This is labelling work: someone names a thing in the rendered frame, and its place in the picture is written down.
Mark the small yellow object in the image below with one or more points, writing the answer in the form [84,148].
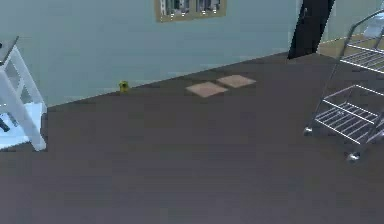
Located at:
[123,86]

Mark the black room door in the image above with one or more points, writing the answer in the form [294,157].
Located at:
[310,28]

